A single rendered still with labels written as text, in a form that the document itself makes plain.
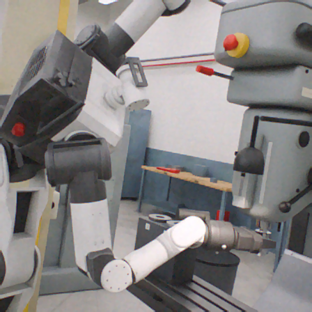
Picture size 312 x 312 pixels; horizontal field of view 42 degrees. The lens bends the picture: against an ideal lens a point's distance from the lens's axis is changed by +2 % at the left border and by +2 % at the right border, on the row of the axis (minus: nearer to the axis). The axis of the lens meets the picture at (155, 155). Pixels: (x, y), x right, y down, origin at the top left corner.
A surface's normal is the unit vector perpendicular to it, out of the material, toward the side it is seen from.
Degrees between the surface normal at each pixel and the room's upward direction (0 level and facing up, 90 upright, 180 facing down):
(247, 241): 90
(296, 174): 90
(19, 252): 82
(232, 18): 90
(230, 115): 90
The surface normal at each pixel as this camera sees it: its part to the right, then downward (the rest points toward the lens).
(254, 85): -0.79, -0.08
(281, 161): -0.24, 0.02
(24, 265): 0.81, -0.01
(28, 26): 0.59, 0.13
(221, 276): 0.29, 0.16
